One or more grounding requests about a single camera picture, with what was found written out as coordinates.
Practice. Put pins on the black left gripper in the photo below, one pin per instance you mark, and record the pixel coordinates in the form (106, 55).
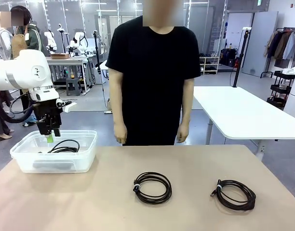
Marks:
(47, 115)

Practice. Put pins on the person's left forearm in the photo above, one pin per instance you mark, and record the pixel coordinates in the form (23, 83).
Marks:
(187, 110)

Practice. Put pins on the person's right forearm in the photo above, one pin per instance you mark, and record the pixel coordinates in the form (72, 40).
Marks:
(118, 110)

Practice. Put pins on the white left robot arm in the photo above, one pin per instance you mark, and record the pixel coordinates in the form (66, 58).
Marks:
(22, 69)

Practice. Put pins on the person's right hand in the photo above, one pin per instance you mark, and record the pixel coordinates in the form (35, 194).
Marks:
(121, 133)

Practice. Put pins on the person's left hand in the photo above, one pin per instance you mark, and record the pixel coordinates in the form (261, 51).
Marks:
(183, 132)

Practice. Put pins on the clear plastic storage bin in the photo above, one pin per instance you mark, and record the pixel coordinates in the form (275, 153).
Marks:
(65, 163)

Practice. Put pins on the grey plastic stool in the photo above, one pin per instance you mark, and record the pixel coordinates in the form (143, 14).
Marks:
(73, 86)

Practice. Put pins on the grey workbench table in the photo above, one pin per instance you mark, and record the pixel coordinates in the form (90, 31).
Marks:
(65, 62)

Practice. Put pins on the cardboard box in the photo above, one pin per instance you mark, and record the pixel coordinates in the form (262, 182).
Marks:
(60, 56)

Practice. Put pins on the small white background robot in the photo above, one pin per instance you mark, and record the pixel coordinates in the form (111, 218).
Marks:
(51, 41)

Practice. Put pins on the white background robot pair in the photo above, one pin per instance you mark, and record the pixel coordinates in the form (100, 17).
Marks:
(80, 44)

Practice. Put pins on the person in brown apron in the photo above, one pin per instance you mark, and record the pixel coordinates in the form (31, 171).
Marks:
(31, 38)

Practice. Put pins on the figure in grey top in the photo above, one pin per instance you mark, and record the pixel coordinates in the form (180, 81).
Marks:
(4, 45)

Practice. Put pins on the person in black t-shirt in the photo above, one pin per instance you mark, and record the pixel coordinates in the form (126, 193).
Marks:
(152, 72)

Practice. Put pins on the wooden shoe rack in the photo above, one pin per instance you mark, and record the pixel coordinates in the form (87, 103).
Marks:
(210, 65)

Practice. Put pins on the black bags pile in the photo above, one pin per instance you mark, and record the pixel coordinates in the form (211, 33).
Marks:
(228, 57)

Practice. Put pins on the white table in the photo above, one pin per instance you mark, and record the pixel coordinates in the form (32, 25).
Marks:
(246, 110)

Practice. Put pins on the black pole stand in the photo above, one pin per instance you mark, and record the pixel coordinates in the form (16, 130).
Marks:
(239, 65)

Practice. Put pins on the black utility cart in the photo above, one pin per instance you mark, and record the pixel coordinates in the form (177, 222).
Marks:
(281, 89)

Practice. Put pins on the coat rack with clothes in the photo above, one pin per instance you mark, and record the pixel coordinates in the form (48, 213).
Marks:
(280, 45)

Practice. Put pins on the white cylindrical appliance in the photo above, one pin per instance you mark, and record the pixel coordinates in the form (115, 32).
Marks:
(294, 96)

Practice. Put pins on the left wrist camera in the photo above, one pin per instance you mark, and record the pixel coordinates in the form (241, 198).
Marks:
(69, 107)

